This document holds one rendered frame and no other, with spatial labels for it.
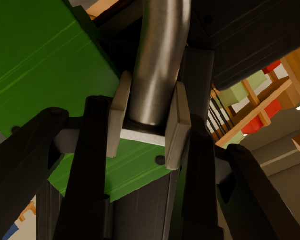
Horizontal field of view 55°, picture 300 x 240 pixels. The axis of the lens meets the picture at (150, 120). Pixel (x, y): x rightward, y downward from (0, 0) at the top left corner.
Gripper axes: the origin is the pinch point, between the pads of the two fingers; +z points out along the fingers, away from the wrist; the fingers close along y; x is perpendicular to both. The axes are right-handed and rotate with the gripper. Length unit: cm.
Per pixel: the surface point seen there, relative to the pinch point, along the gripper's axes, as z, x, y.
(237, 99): 292, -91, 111
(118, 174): 4.3, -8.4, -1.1
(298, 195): 453, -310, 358
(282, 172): 570, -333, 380
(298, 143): 45, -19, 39
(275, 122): 787, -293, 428
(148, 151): 4.3, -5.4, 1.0
